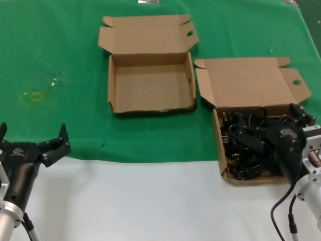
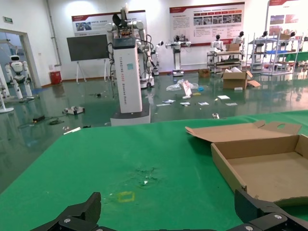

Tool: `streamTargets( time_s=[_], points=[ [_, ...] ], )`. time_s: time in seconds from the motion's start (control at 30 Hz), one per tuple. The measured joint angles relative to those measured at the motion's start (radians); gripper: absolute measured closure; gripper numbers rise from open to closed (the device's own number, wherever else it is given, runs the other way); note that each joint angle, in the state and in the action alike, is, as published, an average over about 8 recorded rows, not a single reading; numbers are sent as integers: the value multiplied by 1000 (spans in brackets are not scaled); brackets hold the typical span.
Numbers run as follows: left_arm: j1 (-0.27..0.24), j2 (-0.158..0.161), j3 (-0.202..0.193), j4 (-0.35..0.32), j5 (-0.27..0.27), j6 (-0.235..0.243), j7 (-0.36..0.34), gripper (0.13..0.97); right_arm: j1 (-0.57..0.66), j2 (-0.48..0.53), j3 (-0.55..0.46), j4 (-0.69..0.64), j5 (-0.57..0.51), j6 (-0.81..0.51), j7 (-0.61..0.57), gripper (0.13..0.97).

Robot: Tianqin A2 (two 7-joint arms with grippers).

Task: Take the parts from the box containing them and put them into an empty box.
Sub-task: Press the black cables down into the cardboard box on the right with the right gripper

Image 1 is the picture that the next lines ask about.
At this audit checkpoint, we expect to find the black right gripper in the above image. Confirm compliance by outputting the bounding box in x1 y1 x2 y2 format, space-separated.
234 102 315 186

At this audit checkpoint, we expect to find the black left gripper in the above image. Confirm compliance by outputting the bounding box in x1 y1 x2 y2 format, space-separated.
0 122 72 209

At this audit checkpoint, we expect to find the open brown cardboard box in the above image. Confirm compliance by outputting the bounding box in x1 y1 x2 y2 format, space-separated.
97 14 200 116
194 57 312 187

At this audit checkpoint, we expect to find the yellow tape square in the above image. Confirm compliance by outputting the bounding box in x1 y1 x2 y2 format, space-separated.
29 91 45 101

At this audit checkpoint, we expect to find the green table cloth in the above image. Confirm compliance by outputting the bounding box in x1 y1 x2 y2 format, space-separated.
0 0 321 164

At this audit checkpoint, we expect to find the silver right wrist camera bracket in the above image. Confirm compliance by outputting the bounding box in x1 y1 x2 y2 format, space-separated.
300 125 321 181

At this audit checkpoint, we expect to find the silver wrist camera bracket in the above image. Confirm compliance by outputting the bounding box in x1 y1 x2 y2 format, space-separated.
0 160 11 201
300 125 321 181

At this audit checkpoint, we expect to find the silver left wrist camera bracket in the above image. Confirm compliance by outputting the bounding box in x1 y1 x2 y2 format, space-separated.
0 160 11 201

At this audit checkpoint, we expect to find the black looped right arm cable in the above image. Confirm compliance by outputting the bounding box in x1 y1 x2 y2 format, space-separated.
270 184 295 241

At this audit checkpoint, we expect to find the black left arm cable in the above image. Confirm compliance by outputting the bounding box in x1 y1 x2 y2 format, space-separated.
21 212 40 241

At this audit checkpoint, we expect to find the black cable with grey plug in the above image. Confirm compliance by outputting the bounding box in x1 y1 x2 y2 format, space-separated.
287 194 300 241

